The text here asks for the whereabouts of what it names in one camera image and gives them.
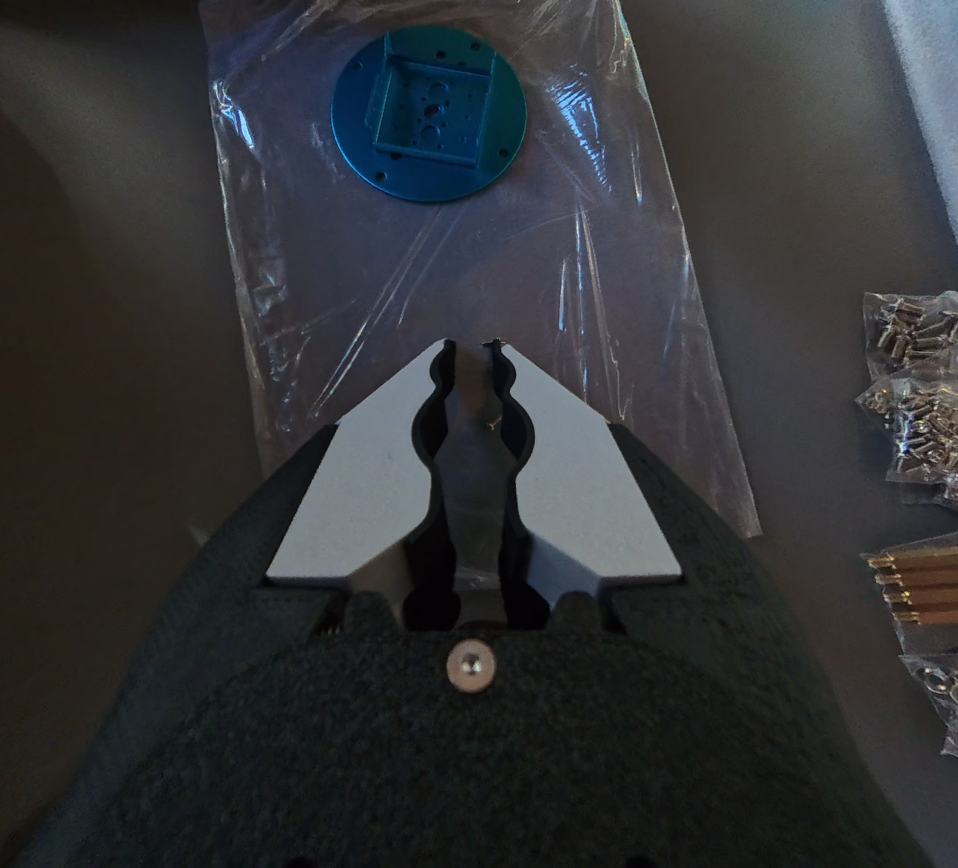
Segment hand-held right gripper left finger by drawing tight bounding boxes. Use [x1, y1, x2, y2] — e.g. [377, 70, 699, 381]
[263, 338, 467, 633]

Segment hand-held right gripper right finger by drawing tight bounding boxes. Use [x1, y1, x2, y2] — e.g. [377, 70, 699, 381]
[485, 338, 684, 633]

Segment blue square servo bracket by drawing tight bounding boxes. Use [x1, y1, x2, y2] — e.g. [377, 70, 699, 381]
[369, 29, 504, 173]

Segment blue round base plate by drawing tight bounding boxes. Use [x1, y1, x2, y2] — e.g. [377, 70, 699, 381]
[330, 25, 528, 209]

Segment grey desk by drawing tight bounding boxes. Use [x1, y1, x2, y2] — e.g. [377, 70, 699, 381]
[0, 0, 958, 868]

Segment large clear plastic bag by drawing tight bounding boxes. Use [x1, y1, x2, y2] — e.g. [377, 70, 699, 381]
[183, 0, 763, 588]

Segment bag of brass standoffs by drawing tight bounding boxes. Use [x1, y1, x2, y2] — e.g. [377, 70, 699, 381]
[864, 533, 958, 631]

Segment bag of silver nuts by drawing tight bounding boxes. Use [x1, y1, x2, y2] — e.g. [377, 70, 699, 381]
[898, 651, 958, 723]

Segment white foam sheet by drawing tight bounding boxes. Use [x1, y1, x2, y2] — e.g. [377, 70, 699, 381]
[853, 0, 958, 240]

